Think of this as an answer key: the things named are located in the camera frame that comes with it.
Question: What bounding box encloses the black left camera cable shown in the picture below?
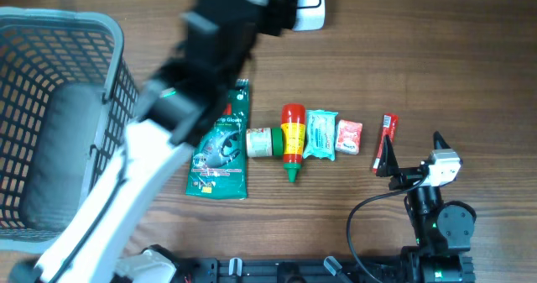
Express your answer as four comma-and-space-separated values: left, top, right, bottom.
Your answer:
45, 148, 131, 283

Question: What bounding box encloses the grey plastic shopping basket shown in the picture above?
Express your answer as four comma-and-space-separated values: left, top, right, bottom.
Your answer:
1, 7, 138, 254

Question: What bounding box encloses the red candy stick pack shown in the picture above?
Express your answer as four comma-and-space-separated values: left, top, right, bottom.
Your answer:
372, 113, 399, 173

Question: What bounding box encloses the green 3M gloves package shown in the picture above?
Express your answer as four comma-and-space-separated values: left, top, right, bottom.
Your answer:
185, 79, 250, 200

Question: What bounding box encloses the white jar green lid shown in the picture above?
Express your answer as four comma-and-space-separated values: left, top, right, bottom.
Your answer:
246, 128, 284, 158

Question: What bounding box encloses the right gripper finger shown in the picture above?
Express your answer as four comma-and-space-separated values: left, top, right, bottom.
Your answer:
376, 135, 399, 177
433, 131, 451, 149

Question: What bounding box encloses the black camera cable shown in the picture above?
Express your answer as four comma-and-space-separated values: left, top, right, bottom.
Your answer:
346, 174, 430, 283
45, 148, 131, 283

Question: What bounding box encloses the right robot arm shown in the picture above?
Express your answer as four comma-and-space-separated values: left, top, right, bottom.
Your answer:
376, 132, 477, 283

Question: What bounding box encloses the teal wet wipes pack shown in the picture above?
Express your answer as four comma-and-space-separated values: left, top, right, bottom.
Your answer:
303, 109, 338, 161

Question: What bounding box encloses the black right camera cable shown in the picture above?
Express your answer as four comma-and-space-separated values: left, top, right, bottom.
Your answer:
346, 174, 430, 283

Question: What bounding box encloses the red chili sauce bottle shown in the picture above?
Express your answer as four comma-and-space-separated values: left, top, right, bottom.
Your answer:
280, 103, 306, 183

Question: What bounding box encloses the white barcode scanner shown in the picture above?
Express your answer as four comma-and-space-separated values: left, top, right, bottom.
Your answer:
293, 0, 326, 32

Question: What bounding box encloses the red white snack packet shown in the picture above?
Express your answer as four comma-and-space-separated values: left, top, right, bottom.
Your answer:
335, 119, 362, 155

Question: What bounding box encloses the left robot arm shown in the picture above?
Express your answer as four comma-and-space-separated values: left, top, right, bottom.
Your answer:
8, 0, 299, 282

